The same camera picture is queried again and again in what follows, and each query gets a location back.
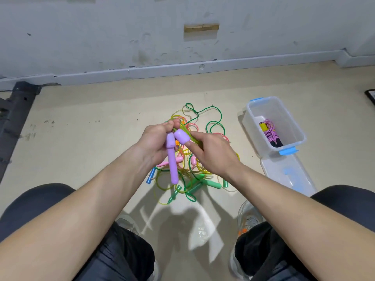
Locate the person's left hand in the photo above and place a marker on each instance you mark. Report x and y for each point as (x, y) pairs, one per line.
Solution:
(153, 143)

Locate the person's right hand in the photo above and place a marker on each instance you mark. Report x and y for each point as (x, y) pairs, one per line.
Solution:
(215, 154)

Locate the clear storage box blue latches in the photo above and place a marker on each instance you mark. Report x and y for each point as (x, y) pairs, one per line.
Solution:
(293, 123)

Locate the person's right forearm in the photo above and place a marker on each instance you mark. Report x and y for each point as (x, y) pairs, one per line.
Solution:
(310, 225)

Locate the person's left forearm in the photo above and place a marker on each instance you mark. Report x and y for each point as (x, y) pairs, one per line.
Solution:
(70, 225)

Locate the clear plastic box lid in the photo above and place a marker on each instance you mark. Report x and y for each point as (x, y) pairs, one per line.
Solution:
(290, 172)

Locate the grey right shoe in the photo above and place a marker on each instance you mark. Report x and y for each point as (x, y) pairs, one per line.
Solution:
(249, 216)

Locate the grey shoe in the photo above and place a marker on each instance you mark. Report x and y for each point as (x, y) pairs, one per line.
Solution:
(126, 222)
(249, 216)

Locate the grey left shoe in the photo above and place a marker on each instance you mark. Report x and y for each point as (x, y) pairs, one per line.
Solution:
(126, 222)

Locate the black shorts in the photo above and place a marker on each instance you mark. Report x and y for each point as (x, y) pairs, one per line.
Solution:
(29, 219)

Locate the small wooden wall block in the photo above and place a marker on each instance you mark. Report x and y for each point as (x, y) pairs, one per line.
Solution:
(201, 28)

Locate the black metal rack frame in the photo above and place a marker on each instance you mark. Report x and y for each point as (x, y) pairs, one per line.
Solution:
(13, 114)

